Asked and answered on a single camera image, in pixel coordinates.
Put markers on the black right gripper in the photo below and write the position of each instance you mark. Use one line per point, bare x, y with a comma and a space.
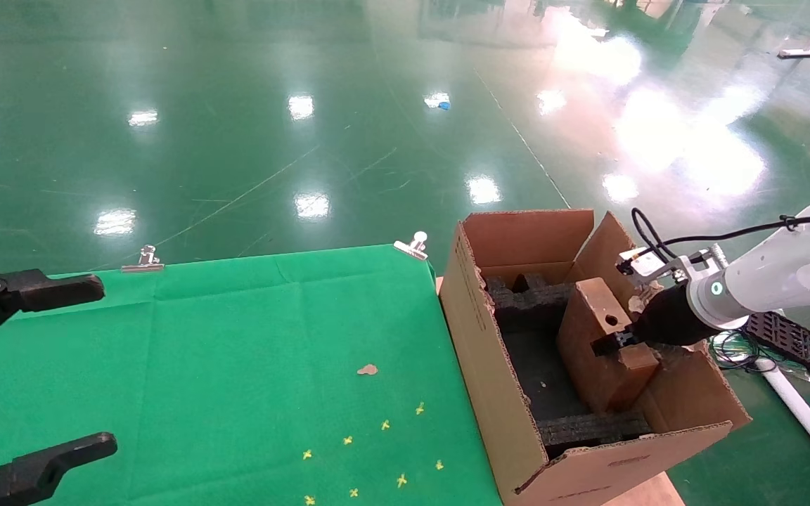
669, 320

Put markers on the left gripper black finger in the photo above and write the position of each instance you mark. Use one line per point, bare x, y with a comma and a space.
39, 471
53, 289

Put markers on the small brown cardboard box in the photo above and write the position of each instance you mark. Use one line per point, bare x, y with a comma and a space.
588, 358

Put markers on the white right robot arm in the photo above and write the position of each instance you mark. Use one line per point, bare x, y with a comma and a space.
785, 274

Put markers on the large open cardboard carton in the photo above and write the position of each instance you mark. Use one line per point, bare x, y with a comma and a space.
489, 372

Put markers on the small cardboard scrap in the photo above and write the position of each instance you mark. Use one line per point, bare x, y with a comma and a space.
368, 370

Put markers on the black foam floor liner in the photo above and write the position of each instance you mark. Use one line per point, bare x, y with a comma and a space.
535, 365

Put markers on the black foam strip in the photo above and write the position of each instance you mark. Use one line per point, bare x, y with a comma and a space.
588, 427

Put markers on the silver binder clip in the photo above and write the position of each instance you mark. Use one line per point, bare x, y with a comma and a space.
415, 244
145, 261

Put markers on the notched black foam block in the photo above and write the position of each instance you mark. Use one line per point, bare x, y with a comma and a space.
524, 302

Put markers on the black perforated plastic tray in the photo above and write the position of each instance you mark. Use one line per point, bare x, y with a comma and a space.
799, 344

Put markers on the green felt table cloth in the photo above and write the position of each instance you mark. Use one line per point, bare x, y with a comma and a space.
236, 351

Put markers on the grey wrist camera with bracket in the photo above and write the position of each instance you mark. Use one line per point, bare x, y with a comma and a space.
643, 266

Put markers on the white pipe frame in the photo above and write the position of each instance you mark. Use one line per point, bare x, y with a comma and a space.
799, 407

